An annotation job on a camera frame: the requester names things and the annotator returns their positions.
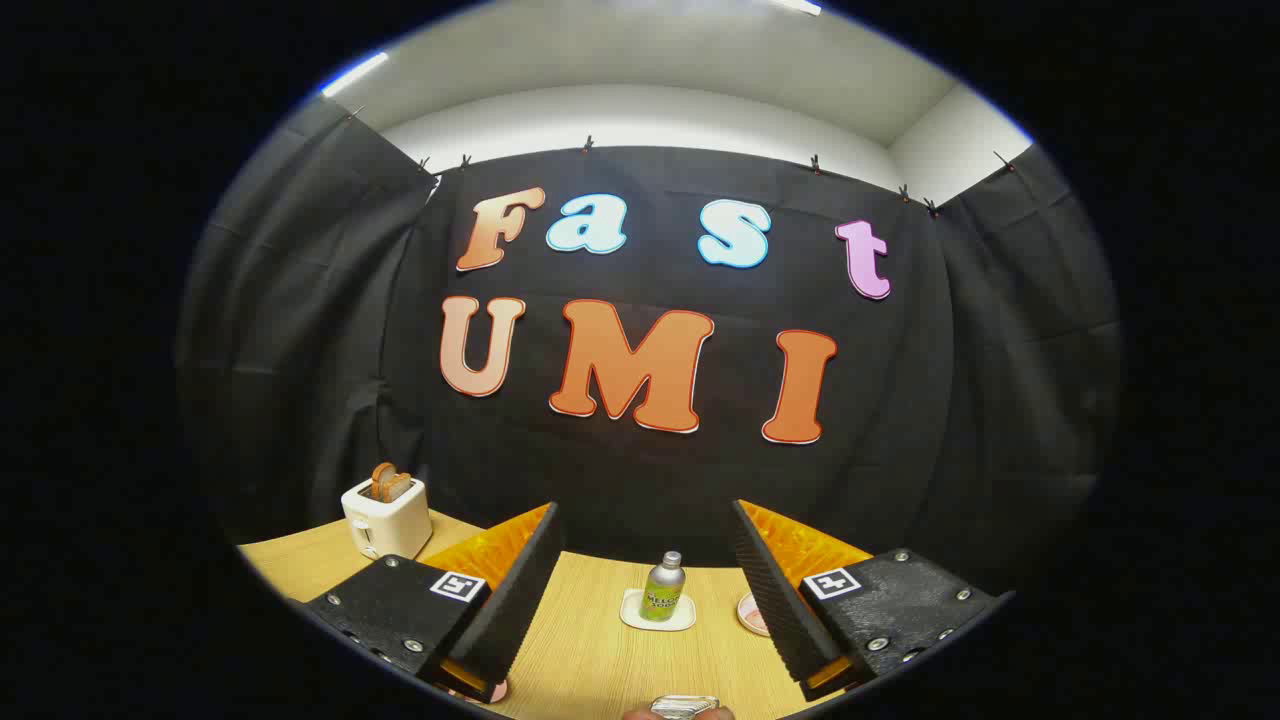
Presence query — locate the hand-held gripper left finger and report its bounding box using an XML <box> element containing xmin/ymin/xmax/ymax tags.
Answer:
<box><xmin>303</xmin><ymin>502</ymin><xmax>563</xmax><ymax>703</ymax></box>

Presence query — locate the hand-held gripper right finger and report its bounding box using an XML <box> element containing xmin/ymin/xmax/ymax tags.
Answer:
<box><xmin>731</xmin><ymin>499</ymin><xmax>1015</xmax><ymax>703</ymax></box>

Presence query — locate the white square coaster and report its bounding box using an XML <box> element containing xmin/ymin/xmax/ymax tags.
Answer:
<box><xmin>619</xmin><ymin>587</ymin><xmax>697</xmax><ymax>633</ymax></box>

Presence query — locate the green soda bottle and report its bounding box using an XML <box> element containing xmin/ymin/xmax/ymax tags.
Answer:
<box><xmin>640</xmin><ymin>550</ymin><xmax>687</xmax><ymax>623</ymax></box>

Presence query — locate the white toaster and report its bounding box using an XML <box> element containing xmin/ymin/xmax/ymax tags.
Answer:
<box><xmin>341</xmin><ymin>478</ymin><xmax>433</xmax><ymax>561</ymax></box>

